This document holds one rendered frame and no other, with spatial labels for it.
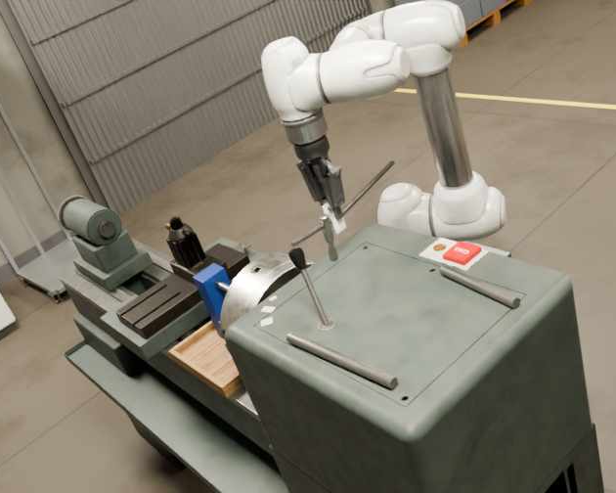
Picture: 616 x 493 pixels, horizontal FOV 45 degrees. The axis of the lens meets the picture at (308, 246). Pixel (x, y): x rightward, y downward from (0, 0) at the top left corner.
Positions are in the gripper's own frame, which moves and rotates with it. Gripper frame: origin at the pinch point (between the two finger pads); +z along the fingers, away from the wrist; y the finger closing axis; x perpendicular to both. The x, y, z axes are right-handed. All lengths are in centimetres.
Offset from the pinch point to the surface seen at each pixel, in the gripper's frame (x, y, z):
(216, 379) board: 29, 37, 45
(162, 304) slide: 21, 77, 38
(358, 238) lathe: -5.7, 1.4, 9.6
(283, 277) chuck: 11.9, 11.0, 12.5
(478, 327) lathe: 6.7, -44.2, 9.8
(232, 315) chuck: 24.7, 18.4, 17.8
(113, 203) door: -77, 388, 124
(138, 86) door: -132, 389, 55
